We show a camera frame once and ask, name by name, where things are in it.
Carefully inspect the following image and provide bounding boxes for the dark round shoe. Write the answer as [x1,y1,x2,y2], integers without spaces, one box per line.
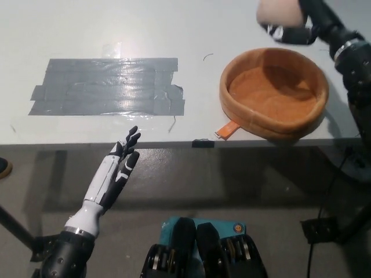
[0,158,13,179]

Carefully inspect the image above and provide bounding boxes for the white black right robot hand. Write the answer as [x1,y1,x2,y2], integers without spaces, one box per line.
[260,0,365,57]

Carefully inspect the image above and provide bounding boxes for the white plush dumpling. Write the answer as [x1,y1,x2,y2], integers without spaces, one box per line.
[256,0,308,28]

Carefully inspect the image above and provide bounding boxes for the small black tape piece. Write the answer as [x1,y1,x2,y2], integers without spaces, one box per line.
[191,138,216,148]

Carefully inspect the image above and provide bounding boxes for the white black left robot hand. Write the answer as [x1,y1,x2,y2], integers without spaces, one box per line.
[63,126,142,237]

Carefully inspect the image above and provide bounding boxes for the black floor foot plate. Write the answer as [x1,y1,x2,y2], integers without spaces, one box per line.
[300,217,348,244]

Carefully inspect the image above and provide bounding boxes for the orange soft plush plate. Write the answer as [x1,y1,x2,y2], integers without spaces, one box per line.
[214,47,330,144]

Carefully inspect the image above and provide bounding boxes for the teal box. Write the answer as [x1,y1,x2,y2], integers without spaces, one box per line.
[160,217,247,253]

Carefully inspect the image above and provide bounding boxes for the black robot torso blocks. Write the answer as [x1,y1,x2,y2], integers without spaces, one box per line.
[139,217,267,278]

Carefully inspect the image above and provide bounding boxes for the black stand pole with base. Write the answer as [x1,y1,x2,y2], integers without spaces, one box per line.
[0,204,60,261]

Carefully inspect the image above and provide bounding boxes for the grey duct tape patch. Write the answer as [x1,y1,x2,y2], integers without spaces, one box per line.
[28,57,186,116]

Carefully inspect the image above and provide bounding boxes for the black cable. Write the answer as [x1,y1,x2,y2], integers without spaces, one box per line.
[306,207,327,278]

